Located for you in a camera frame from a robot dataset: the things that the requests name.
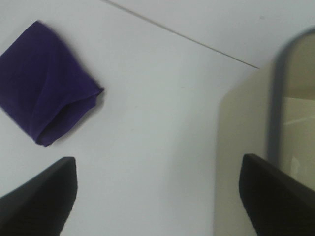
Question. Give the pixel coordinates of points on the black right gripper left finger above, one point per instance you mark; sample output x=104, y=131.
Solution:
x=42, y=205

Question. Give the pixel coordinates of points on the beige bin with grey rim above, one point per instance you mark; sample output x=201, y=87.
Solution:
x=272, y=115

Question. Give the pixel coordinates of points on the purple towel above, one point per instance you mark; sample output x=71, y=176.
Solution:
x=42, y=86

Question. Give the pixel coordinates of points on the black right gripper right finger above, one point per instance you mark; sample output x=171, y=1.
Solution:
x=276, y=204

